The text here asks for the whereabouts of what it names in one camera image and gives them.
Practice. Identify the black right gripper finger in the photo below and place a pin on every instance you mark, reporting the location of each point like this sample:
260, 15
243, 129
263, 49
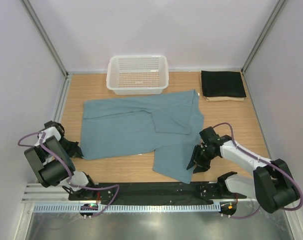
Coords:
194, 156
201, 168

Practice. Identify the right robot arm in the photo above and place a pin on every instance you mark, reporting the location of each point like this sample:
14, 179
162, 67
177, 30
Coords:
254, 170

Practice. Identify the folded black t-shirt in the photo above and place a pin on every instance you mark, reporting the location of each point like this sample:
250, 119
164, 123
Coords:
222, 83

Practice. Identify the white perforated plastic basket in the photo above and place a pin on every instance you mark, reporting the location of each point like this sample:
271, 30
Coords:
137, 74

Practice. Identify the slotted grey cable duct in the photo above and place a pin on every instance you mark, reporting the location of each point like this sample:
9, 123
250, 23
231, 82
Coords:
82, 208

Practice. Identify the folded beige t-shirt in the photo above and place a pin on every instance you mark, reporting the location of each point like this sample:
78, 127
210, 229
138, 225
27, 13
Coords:
224, 99

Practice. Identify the aluminium front frame rail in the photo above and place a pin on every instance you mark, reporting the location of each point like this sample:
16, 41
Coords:
38, 193

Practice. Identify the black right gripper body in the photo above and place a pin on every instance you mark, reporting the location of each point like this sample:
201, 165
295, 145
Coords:
204, 154

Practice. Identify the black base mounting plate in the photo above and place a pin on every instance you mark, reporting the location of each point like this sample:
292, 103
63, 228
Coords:
159, 194

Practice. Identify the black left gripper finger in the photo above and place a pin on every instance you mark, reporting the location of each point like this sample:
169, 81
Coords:
78, 152
72, 155

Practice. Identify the teal blue t-shirt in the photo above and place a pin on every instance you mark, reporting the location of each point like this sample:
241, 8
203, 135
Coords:
166, 124

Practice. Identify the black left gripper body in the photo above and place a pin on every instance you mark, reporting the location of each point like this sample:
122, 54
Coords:
70, 147

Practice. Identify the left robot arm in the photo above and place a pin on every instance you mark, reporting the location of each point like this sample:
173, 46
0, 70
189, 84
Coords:
50, 158

